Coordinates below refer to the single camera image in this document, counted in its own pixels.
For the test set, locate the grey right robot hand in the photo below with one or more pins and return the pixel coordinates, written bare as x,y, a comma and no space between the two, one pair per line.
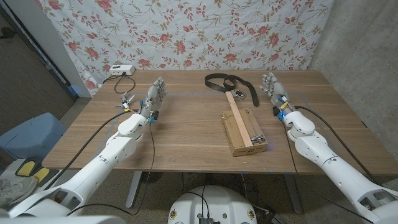
278,91

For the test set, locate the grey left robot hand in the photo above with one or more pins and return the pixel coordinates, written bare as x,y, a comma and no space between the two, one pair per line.
154,95

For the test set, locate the black leather belt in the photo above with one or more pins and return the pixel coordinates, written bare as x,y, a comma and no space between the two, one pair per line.
253,93

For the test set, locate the long wooden stick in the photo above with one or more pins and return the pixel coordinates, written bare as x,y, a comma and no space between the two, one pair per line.
239,121

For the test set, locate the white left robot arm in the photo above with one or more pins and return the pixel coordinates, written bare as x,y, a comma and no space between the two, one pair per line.
93,168

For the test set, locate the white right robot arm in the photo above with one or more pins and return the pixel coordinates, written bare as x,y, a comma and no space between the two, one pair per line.
342,174

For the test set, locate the brown cardboard box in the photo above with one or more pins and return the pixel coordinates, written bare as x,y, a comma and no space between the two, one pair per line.
231,133

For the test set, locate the small metal clamp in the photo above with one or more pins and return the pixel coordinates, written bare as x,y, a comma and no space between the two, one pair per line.
125,101

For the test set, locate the white power strip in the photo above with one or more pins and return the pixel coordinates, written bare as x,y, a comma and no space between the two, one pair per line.
121,69

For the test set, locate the floral backdrop cloth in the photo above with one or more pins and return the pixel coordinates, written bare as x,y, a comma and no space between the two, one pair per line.
186,31

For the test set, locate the black round fan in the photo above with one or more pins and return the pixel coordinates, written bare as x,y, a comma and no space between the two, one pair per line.
151,177

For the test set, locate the grey table leg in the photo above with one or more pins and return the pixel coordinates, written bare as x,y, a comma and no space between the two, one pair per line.
293,193
133,189

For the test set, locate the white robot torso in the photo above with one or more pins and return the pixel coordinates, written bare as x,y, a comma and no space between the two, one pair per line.
214,205

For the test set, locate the black power adapter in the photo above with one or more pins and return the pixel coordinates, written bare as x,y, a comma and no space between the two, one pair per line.
273,217

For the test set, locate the blue plastic bin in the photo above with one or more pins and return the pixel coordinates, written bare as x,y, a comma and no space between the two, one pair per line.
31,133

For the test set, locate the yellow black foot pedal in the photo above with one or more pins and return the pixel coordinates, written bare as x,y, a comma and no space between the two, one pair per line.
25,168
41,175

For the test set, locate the grey sneaker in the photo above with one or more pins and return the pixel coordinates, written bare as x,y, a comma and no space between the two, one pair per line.
17,191

